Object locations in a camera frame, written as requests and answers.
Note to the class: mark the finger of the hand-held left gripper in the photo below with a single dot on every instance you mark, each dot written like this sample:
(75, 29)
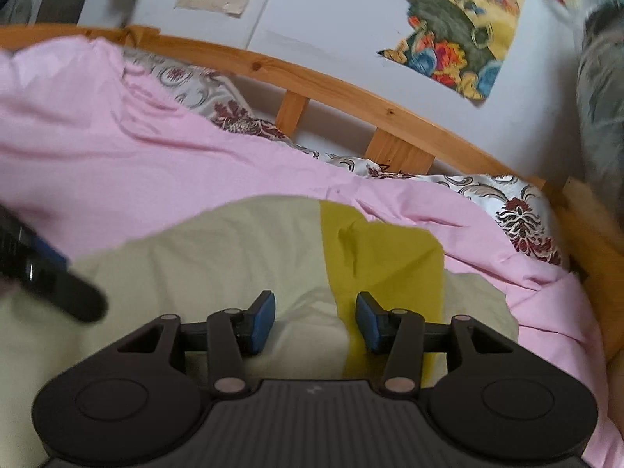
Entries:
(53, 263)

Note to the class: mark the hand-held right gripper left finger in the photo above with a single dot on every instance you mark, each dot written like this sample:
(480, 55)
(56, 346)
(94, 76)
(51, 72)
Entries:
(263, 322)

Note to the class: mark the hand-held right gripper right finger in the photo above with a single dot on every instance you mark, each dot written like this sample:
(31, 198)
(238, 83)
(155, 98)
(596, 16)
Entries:
(366, 324)

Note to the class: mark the olive and cream jacket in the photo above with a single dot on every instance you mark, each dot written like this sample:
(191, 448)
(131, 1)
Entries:
(219, 243)

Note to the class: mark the pink bed sheet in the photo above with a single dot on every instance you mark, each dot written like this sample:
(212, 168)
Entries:
(122, 146)

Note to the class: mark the floral patterned bedding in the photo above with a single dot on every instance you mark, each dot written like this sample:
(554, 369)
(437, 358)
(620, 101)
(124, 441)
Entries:
(521, 224)

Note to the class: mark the wooden bed frame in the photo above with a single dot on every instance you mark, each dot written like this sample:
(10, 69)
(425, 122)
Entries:
(341, 90)

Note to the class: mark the colourful cartoon wall poster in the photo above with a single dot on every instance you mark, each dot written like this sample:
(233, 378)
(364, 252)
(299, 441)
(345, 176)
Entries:
(453, 24)

